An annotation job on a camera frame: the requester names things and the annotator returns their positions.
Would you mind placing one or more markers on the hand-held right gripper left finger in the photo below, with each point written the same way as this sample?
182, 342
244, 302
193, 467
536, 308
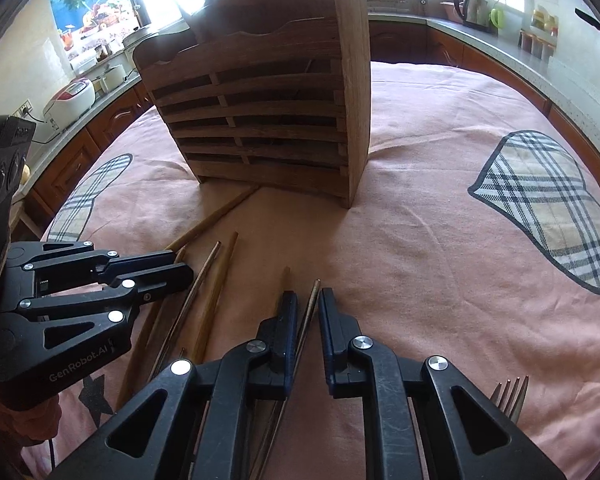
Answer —
289, 312

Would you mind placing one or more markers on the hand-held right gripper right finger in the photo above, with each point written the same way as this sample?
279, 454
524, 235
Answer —
326, 312

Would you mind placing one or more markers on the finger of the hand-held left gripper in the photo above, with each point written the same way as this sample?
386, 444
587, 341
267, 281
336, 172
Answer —
165, 280
145, 260

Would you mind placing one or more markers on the dark brown chopstick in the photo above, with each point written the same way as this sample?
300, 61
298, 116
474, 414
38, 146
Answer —
306, 317

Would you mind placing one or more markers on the thin dark chopstick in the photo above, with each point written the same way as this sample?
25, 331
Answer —
190, 300

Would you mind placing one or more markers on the wooden utensil holder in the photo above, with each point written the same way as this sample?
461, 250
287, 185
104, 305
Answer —
260, 125

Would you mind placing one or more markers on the small yellow fruit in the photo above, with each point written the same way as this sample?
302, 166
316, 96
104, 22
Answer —
26, 172

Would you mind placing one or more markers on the white and red rice cooker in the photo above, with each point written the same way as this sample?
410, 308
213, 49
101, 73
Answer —
70, 102

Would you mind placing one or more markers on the small white cooker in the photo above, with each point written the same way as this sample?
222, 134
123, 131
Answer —
114, 77

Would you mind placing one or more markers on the large white steamer pot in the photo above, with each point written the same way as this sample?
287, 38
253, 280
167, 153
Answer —
139, 39

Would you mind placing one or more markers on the metal fork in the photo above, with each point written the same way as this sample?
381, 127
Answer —
510, 402

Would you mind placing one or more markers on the brown wooden base cabinets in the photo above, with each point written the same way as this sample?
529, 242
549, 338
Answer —
405, 42

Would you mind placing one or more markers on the grey speckled kitchen countertop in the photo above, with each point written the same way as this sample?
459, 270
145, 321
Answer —
555, 75

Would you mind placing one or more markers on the steel electric kettle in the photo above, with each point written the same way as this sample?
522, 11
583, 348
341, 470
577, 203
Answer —
464, 6

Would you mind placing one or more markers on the green and white pitcher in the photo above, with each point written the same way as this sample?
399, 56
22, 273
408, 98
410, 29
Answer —
496, 19

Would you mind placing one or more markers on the spice jar set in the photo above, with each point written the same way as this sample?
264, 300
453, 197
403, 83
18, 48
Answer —
536, 42

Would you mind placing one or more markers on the condiment bottle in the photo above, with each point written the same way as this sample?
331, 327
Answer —
538, 17
551, 20

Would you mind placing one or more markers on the wall socket with plug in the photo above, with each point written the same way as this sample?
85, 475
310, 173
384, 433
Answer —
25, 107

